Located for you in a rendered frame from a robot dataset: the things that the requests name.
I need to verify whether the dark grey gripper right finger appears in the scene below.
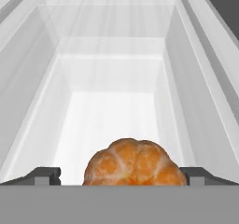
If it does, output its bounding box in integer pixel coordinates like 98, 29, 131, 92
179, 166, 239, 187

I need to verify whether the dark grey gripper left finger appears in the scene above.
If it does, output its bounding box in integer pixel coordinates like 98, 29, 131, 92
0, 166, 62, 187

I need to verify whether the peeled orange tangerine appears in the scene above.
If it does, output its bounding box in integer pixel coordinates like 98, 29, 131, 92
82, 137, 188, 187

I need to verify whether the white fridge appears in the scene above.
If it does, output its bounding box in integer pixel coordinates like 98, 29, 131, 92
0, 0, 239, 187

